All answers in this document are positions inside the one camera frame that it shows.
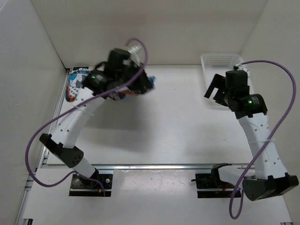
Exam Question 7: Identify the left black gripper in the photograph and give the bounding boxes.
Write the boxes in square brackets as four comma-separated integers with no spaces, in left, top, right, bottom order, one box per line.
[116,63,153,91]

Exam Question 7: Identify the colourful patterned shorts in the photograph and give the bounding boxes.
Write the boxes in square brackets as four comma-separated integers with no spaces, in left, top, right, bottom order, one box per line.
[65,67,156,102]

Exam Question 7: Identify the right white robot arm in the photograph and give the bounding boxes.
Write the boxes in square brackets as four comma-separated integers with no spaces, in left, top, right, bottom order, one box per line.
[204,70,299,201]

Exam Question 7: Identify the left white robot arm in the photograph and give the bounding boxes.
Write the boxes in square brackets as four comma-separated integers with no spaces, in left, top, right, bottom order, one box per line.
[39,46,154,188]

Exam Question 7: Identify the white plastic basket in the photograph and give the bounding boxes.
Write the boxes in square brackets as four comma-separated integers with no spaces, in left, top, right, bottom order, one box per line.
[201,53,243,112]

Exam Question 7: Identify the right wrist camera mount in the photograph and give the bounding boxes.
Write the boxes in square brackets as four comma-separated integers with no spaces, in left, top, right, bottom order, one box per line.
[233,63,250,76]

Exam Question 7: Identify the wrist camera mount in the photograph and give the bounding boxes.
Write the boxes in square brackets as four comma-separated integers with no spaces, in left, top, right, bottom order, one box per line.
[233,63,250,76]
[121,45,142,68]

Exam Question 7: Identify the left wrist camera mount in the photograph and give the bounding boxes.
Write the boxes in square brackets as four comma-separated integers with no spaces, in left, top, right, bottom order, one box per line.
[121,45,142,68]

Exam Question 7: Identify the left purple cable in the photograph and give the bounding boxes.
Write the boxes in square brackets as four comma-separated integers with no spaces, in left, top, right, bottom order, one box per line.
[25,37,148,196]

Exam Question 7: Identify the purple cable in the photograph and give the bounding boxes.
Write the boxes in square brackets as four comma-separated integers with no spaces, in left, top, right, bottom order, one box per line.
[229,60,296,220]
[25,37,148,196]

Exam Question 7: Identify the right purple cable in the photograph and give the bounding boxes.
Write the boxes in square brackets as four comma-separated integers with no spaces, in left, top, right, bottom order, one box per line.
[229,60,296,220]

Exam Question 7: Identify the aluminium frame rail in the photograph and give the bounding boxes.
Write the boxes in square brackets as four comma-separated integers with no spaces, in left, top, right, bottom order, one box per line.
[40,164,247,170]

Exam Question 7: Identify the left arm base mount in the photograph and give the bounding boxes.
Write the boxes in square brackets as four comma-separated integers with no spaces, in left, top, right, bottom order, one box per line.
[69,172,113,197]

